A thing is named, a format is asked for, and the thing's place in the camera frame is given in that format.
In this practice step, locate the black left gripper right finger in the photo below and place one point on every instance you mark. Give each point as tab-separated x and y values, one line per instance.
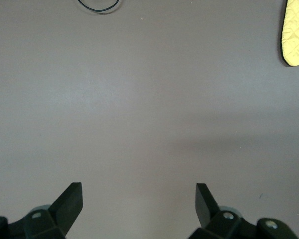
209	214

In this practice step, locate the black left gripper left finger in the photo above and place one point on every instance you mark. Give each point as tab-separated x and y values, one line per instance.
62	211

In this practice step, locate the yellow quilted oven mitt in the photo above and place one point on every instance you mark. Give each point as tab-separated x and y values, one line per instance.
296	32

